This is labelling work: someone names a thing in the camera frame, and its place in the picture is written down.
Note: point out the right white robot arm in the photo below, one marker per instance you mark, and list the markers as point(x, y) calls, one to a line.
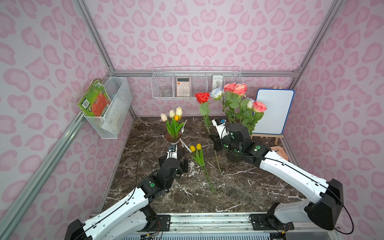
point(324, 200)

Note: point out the white artificial rose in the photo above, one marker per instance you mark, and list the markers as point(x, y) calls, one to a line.
point(218, 94)
point(250, 104)

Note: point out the white mesh side basket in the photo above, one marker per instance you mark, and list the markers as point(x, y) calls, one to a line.
point(109, 126)

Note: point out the white remote control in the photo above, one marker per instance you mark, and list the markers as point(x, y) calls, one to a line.
point(217, 81)

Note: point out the pink plastic tray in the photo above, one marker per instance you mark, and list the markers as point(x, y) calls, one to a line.
point(281, 152)

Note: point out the yellow artificial tulip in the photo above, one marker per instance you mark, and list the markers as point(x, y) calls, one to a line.
point(193, 150)
point(201, 162)

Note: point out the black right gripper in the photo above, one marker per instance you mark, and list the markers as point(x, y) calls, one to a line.
point(216, 141)

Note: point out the white artificial tulip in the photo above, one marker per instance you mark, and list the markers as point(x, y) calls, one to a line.
point(173, 125)
point(178, 124)

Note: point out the left red glass vase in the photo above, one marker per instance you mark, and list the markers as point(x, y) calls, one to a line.
point(176, 141)

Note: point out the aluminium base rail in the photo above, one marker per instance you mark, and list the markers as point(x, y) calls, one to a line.
point(235, 226)

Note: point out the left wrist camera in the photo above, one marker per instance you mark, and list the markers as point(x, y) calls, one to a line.
point(172, 152)

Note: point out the green red book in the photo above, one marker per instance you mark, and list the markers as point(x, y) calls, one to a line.
point(95, 101)

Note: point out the round metal tin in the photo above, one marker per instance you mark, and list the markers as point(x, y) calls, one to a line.
point(167, 93)

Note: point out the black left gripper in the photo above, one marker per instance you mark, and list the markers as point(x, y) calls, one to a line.
point(179, 151)

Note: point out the pink artificial rose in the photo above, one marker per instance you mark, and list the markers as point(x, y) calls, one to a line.
point(229, 99)
point(239, 94)

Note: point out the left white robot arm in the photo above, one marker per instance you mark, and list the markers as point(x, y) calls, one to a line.
point(133, 213)

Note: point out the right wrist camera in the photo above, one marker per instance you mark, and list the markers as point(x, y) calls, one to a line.
point(220, 124)

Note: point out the pink artificial tulip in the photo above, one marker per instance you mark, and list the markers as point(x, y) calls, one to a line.
point(164, 119)

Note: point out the white wire wall basket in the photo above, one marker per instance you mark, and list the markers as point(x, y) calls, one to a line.
point(201, 78)

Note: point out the blue framed whiteboard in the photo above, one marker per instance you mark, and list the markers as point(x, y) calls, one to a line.
point(273, 111)

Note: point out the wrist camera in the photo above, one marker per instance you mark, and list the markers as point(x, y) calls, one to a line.
point(172, 152)
point(220, 124)

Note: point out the pink calculator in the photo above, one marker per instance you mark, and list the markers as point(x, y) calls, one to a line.
point(183, 87)

